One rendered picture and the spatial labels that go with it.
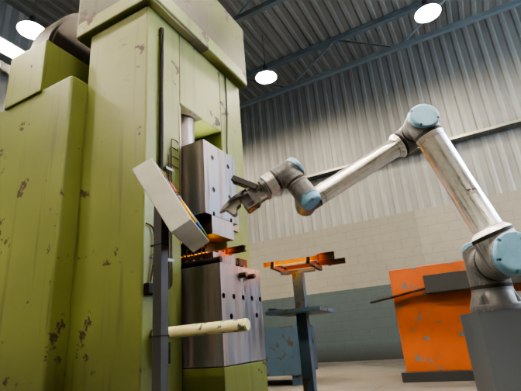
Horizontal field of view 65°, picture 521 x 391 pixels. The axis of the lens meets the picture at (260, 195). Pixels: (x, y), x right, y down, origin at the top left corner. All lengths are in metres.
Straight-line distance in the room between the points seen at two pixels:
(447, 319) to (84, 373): 4.07
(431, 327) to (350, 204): 5.28
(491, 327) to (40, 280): 1.88
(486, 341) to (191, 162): 1.50
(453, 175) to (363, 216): 8.15
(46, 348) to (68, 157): 0.90
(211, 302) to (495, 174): 8.33
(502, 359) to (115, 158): 1.82
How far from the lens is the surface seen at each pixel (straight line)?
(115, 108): 2.26
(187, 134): 2.40
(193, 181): 2.09
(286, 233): 10.42
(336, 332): 9.76
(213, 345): 1.91
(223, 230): 2.10
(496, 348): 1.77
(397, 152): 1.88
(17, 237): 2.38
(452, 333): 5.21
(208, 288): 1.93
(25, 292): 2.22
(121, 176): 2.04
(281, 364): 5.68
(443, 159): 1.74
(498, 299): 1.81
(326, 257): 2.29
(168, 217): 1.40
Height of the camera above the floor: 0.56
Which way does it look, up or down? 20 degrees up
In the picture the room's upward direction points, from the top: 5 degrees counter-clockwise
